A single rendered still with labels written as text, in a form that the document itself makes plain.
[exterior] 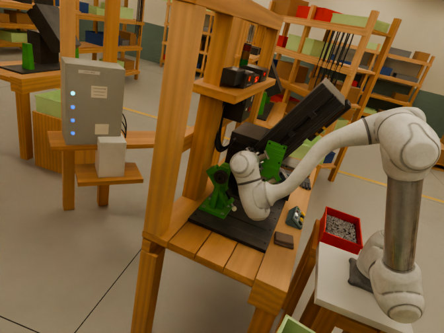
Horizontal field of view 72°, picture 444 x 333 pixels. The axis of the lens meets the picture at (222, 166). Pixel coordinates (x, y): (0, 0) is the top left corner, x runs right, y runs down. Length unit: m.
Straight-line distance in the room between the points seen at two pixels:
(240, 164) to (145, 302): 0.96
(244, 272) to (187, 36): 0.97
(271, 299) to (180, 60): 1.02
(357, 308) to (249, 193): 0.66
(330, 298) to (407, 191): 0.59
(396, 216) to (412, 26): 10.06
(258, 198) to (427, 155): 0.58
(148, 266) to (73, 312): 0.84
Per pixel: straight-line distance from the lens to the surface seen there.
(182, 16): 1.14
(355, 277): 1.59
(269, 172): 1.78
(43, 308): 2.38
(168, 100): 1.18
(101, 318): 2.28
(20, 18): 9.89
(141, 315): 1.87
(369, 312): 1.52
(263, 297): 1.41
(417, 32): 11.10
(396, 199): 1.14
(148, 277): 1.65
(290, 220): 1.73
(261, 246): 1.53
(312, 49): 4.89
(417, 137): 1.00
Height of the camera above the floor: 1.82
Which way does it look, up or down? 25 degrees down
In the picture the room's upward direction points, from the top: 13 degrees clockwise
